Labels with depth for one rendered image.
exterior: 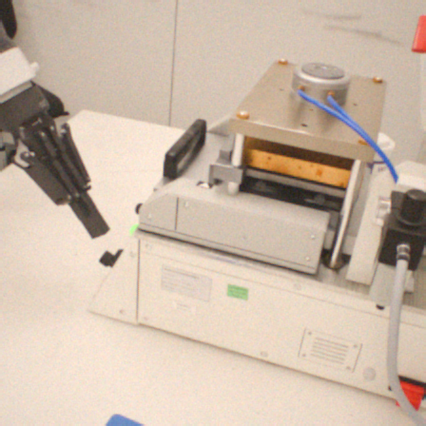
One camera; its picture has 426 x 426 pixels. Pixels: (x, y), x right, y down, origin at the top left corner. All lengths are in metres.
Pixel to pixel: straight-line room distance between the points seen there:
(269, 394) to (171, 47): 1.80
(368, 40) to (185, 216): 1.61
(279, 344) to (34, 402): 0.34
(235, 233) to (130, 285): 0.20
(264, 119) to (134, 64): 1.81
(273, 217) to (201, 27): 1.69
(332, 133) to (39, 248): 0.59
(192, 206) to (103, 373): 0.27
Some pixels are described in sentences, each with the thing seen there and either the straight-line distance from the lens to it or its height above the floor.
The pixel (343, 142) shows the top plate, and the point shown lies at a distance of 0.69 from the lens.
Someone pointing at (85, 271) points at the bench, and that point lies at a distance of 1.02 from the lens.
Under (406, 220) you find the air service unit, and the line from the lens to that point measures 0.59.
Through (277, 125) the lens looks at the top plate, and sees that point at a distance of 0.70.
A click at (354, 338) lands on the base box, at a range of 0.81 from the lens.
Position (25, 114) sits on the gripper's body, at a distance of 0.83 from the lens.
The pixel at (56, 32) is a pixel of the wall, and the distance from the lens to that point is 2.63.
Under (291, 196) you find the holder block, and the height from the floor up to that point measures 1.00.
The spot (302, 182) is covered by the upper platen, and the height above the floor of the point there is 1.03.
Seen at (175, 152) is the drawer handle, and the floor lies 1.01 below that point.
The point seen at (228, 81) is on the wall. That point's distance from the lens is 2.39.
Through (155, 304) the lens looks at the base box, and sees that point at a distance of 0.86.
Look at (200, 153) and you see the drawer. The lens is 0.93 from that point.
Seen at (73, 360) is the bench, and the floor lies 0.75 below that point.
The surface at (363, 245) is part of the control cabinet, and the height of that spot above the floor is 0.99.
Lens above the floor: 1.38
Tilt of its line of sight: 33 degrees down
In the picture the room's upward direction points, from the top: 6 degrees clockwise
